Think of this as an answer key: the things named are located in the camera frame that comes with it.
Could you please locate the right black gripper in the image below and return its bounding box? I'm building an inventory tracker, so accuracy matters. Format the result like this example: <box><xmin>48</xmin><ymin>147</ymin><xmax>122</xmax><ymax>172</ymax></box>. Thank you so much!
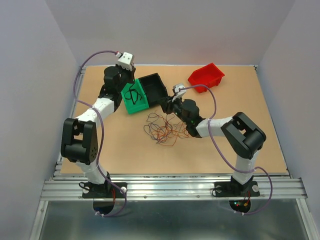
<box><xmin>158</xmin><ymin>94</ymin><xmax>190</xmax><ymax>125</ymax></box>

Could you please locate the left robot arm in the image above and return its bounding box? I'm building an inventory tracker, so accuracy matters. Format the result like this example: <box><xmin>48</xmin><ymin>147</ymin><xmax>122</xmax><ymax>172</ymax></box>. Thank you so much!
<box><xmin>60</xmin><ymin>64</ymin><xmax>136</xmax><ymax>197</ymax></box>

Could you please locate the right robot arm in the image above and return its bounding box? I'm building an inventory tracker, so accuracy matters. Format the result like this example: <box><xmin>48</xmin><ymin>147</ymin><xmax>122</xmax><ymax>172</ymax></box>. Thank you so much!
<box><xmin>159</xmin><ymin>96</ymin><xmax>267</xmax><ymax>198</ymax></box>

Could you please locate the black plastic bin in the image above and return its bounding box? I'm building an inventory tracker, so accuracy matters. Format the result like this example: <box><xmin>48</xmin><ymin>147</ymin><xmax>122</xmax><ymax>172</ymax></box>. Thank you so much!
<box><xmin>138</xmin><ymin>73</ymin><xmax>168</xmax><ymax>108</ymax></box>

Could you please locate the green plastic bin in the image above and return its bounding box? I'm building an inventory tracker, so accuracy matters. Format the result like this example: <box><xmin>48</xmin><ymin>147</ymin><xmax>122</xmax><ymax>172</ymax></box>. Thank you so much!
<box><xmin>121</xmin><ymin>78</ymin><xmax>149</xmax><ymax>115</ymax></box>

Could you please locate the red plastic bin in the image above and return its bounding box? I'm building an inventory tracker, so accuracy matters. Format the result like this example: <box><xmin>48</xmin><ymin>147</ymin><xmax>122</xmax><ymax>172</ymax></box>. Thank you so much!
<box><xmin>188</xmin><ymin>62</ymin><xmax>225</xmax><ymax>89</ymax></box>

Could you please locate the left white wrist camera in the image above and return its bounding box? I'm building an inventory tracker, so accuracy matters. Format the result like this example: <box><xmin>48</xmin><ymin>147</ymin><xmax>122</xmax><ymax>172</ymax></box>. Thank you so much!
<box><xmin>116</xmin><ymin>52</ymin><xmax>135</xmax><ymax>71</ymax></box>

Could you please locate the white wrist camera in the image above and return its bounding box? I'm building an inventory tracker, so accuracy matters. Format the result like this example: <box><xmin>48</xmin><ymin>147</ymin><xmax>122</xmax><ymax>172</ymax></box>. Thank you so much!
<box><xmin>172</xmin><ymin>83</ymin><xmax>187</xmax><ymax>102</ymax></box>
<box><xmin>116</xmin><ymin>52</ymin><xmax>135</xmax><ymax>71</ymax></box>

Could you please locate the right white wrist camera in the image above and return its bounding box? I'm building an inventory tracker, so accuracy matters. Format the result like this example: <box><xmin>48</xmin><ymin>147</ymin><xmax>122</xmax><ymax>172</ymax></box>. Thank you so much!
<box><xmin>172</xmin><ymin>83</ymin><xmax>187</xmax><ymax>102</ymax></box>

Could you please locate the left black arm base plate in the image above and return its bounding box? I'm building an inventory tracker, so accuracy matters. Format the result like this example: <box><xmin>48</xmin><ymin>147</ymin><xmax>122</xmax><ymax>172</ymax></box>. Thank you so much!
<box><xmin>78</xmin><ymin>181</ymin><xmax>124</xmax><ymax>200</ymax></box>

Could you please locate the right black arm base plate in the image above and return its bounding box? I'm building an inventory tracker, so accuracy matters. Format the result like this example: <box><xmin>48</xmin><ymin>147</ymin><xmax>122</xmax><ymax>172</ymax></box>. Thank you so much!
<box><xmin>211</xmin><ymin>181</ymin><xmax>260</xmax><ymax>198</ymax></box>

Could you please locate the aluminium rail frame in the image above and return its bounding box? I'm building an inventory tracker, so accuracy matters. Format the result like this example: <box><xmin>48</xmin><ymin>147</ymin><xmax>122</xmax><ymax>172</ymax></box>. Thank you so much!
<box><xmin>27</xmin><ymin>65</ymin><xmax>320</xmax><ymax>240</ymax></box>

